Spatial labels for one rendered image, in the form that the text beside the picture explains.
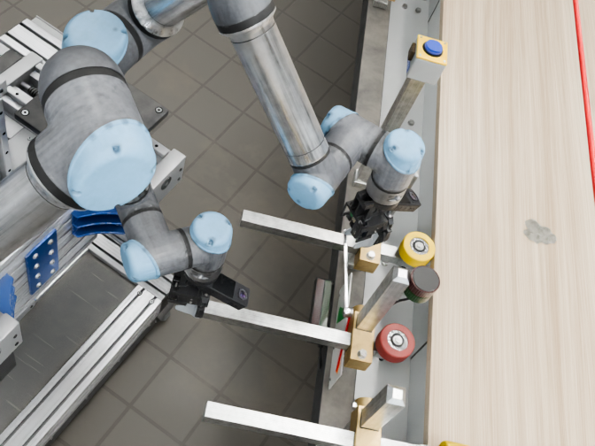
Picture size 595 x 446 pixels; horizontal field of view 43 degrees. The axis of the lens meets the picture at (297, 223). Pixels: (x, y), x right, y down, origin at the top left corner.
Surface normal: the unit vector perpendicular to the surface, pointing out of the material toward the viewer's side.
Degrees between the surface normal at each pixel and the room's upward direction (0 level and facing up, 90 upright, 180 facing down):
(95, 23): 7
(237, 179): 0
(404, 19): 0
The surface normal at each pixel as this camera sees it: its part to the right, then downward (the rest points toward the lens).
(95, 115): 0.07, -0.47
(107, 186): 0.50, 0.75
